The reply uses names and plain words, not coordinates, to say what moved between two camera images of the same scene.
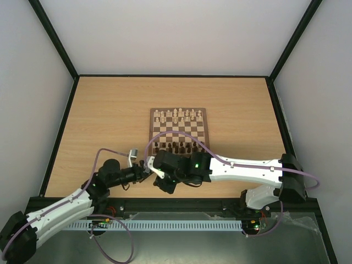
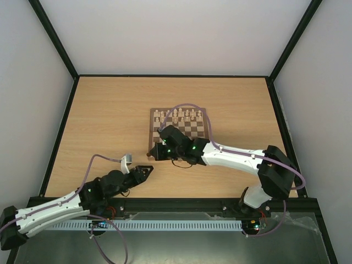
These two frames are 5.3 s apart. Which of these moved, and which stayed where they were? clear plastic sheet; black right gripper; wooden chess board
Moved: black right gripper
Stayed: wooden chess board; clear plastic sheet
